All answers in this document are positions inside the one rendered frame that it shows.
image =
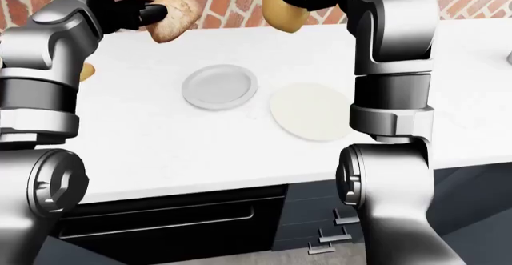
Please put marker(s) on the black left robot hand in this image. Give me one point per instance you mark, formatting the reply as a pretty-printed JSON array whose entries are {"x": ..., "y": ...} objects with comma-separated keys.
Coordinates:
[{"x": 108, "y": 3}]

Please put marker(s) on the golden oval bread roll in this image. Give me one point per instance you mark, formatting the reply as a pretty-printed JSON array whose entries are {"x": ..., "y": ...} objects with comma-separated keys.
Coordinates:
[{"x": 282, "y": 14}]

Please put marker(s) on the brown bread slice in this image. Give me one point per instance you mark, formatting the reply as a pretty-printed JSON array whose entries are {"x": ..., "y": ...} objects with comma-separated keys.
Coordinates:
[{"x": 176, "y": 17}]

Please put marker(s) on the cream round cutting board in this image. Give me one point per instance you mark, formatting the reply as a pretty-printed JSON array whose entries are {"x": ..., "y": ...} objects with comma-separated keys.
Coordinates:
[{"x": 310, "y": 112}]

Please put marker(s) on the small golden bread piece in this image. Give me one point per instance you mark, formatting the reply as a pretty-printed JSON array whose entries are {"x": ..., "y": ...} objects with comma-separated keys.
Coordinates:
[{"x": 86, "y": 72}]

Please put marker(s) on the grey round plate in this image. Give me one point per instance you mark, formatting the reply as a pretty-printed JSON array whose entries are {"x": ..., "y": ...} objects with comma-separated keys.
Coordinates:
[{"x": 219, "y": 85}]

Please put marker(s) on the dark grey drawer cabinet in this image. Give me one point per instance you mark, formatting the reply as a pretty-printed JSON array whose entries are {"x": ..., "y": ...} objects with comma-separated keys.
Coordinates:
[{"x": 320, "y": 208}]

